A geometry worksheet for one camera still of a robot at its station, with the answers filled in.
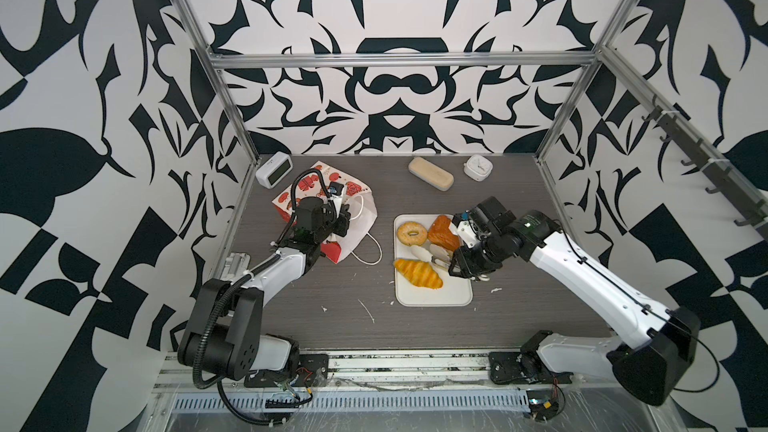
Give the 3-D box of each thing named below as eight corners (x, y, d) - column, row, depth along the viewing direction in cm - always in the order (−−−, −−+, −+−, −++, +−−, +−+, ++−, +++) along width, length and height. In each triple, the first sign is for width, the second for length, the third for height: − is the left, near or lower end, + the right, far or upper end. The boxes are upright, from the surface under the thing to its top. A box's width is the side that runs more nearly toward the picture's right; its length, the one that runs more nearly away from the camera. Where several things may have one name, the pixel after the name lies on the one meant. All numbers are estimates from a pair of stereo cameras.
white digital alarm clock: (260, 185, 112) (254, 173, 107) (282, 163, 119) (277, 150, 114) (273, 190, 111) (267, 178, 105) (294, 167, 118) (290, 155, 112)
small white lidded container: (477, 184, 113) (479, 178, 111) (457, 167, 118) (459, 162, 116) (495, 171, 117) (498, 166, 114) (475, 156, 122) (477, 151, 120)
